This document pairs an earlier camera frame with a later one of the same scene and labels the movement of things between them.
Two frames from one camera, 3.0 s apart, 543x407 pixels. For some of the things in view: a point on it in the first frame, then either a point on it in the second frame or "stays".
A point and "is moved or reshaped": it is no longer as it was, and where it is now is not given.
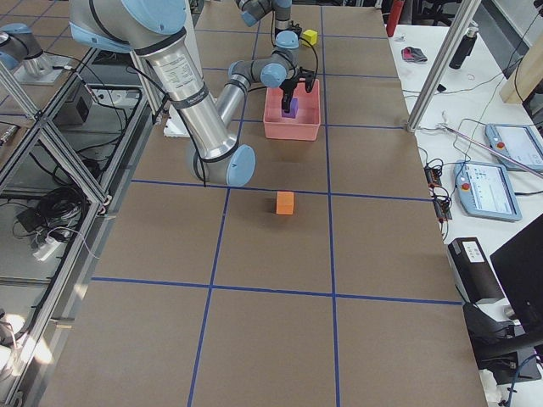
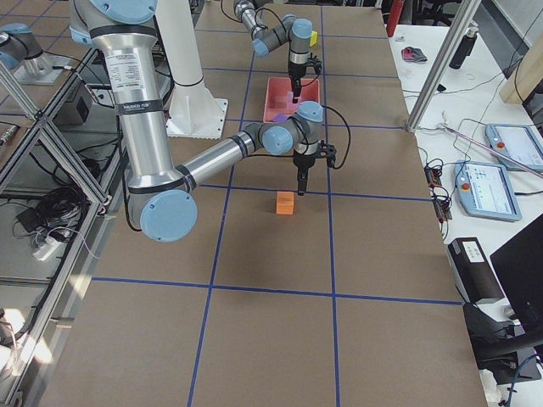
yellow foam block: x=310 y=36 stays
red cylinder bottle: x=394 y=17 stays
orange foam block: x=285 y=203 stays
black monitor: x=518 y=264 stays
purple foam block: x=293 y=108 is moved or reshaped
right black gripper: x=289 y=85 to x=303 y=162
